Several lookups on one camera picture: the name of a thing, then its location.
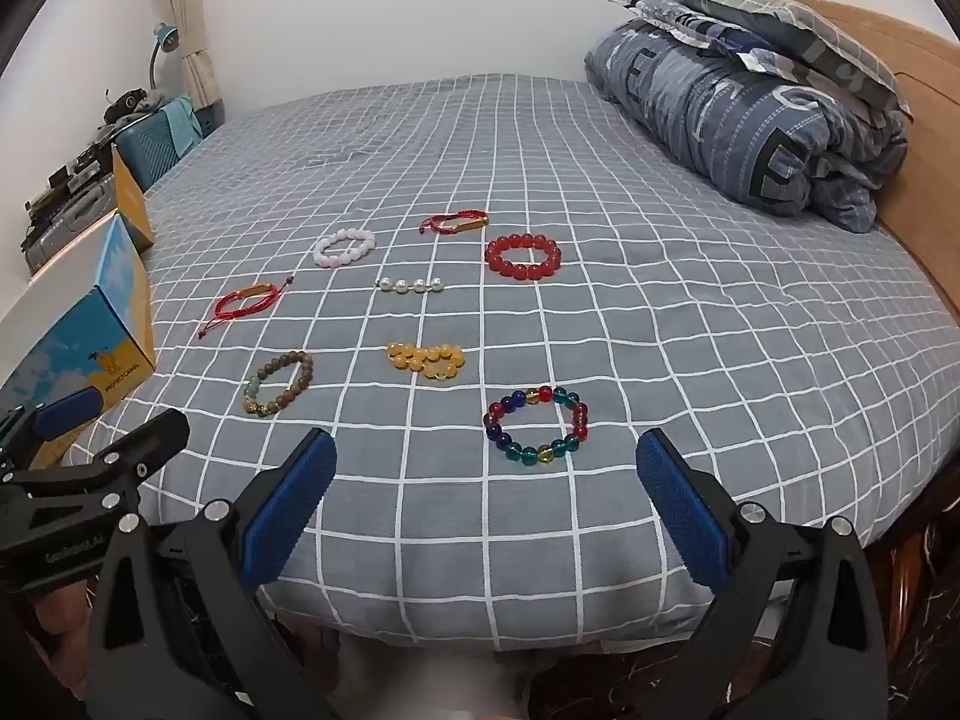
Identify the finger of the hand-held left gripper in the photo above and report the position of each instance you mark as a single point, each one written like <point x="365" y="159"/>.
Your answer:
<point x="150" y="439"/>
<point x="67" y="412"/>

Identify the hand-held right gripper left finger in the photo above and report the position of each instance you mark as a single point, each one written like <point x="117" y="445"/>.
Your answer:
<point x="292" y="510"/>

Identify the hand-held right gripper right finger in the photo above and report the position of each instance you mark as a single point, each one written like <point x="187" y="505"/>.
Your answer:
<point x="682" y="517"/>

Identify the blue and yellow cardboard box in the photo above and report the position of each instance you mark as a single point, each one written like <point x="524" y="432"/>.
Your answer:
<point x="97" y="315"/>

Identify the person's left hand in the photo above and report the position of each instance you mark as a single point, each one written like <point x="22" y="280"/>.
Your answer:
<point x="60" y="615"/>

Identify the grey suitcase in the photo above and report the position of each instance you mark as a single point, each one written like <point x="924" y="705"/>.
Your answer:
<point x="82" y="217"/>

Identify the pile of dark items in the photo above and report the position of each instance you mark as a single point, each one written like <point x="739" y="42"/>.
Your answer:
<point x="75" y="165"/>

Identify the teal suitcase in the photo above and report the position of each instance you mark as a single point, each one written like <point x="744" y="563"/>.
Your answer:
<point x="150" y="154"/>

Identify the light blue towel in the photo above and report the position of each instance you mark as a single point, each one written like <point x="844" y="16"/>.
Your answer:
<point x="184" y="120"/>

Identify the grey checked bedsheet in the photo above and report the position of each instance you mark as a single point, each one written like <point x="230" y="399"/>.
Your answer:
<point x="600" y="165"/>

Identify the blue desk lamp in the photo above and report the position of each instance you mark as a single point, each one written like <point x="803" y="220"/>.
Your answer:
<point x="166" y="36"/>

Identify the folded blue printed quilt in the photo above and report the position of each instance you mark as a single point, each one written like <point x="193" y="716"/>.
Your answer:
<point x="712" y="120"/>

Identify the beige curtain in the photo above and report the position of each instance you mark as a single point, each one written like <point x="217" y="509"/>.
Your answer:
<point x="191" y="15"/>

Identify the wooden headboard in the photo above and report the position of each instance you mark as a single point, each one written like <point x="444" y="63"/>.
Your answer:
<point x="930" y="127"/>

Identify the grey checked pillow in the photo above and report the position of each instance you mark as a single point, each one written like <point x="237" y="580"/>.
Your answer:
<point x="787" y="22"/>

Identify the wooden bed frame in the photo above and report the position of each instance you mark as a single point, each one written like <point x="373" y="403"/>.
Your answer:
<point x="922" y="540"/>

